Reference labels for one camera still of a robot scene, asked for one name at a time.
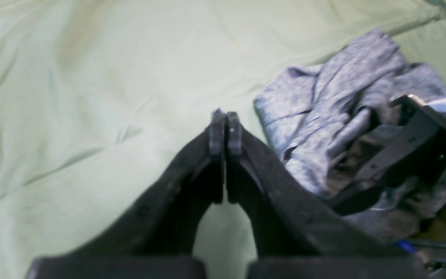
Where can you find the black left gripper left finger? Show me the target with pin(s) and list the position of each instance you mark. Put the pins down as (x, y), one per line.
(154, 237)

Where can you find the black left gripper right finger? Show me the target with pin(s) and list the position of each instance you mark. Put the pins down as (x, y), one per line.
(296, 235)

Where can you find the grey heathered long-sleeve shirt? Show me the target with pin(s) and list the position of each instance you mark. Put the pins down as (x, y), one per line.
(325, 121)

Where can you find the green table cloth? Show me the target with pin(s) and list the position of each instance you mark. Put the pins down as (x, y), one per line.
(97, 96)

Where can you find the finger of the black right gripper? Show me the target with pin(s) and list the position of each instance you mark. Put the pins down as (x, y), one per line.
(419, 150)

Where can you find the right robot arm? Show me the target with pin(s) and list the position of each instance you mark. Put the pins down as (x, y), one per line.
(430, 243)

